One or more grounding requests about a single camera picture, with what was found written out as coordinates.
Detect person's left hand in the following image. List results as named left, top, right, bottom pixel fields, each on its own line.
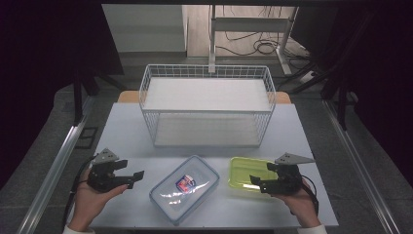
left=67, top=170, right=130, bottom=232

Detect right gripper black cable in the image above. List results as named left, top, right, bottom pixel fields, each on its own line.
left=300, top=175, right=319, bottom=217

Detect green plastic food container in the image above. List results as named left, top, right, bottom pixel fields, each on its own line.
left=228, top=156, right=281, bottom=193

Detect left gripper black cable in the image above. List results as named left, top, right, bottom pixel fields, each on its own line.
left=61, top=155, right=98, bottom=228

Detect white wire shelf rack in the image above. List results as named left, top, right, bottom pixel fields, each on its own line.
left=138, top=63, right=277, bottom=149

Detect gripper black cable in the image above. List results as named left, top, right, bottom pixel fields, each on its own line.
left=300, top=175, right=319, bottom=217
left=61, top=155, right=98, bottom=228

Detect white power strip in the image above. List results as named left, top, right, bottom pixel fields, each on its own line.
left=300, top=70, right=316, bottom=84

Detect tan wooden board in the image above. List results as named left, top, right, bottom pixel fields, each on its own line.
left=117, top=91, right=292, bottom=105

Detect clear blue-rimmed food container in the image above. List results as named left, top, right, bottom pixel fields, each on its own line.
left=149, top=154, right=221, bottom=226

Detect white cabinet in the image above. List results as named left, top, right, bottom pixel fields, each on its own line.
left=101, top=4, right=189, bottom=54

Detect aluminium rail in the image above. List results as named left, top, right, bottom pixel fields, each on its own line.
left=322, top=98, right=402, bottom=234
left=18, top=97, right=95, bottom=234

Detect black floor frame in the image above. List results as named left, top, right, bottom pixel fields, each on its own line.
left=75, top=126, right=98, bottom=150

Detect black floor cables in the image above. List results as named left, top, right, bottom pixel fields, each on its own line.
left=215, top=6, right=310, bottom=59

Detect person's right hand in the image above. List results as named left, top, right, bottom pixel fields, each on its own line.
left=272, top=178, right=321, bottom=228

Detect white metal desk frame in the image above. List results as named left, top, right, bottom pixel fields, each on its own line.
left=208, top=4, right=300, bottom=76

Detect black metal stand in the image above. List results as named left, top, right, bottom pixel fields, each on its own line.
left=72, top=64, right=128, bottom=126
left=279, top=13, right=374, bottom=131

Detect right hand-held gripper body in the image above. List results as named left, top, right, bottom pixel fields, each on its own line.
left=269, top=152, right=316, bottom=195

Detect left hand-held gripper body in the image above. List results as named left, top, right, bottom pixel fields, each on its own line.
left=87, top=148, right=120, bottom=193

